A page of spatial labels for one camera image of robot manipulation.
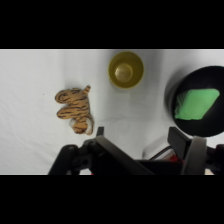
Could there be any red drawer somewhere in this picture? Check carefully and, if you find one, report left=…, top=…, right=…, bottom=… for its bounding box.
left=161, top=148, right=177, bottom=162

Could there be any black round bowl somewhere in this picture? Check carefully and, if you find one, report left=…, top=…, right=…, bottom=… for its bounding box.
left=164, top=65, right=224, bottom=138

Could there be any black drawer handle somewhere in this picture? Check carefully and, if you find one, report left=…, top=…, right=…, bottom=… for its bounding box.
left=148, top=145, right=172, bottom=162

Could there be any green sponge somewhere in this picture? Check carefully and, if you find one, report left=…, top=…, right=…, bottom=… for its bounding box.
left=173, top=88, right=221, bottom=121

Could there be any orange striped tiger plush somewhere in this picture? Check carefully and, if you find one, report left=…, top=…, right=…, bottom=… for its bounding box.
left=54, top=85, right=95, bottom=136

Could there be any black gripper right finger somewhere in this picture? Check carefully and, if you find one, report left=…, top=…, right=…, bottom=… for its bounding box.
left=167, top=126, right=224, bottom=176

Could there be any yellow plastic cup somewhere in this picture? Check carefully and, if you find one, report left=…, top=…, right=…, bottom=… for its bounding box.
left=107, top=50, right=145, bottom=90

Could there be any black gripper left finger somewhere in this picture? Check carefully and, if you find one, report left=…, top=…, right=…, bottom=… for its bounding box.
left=48, top=126, right=155, bottom=176

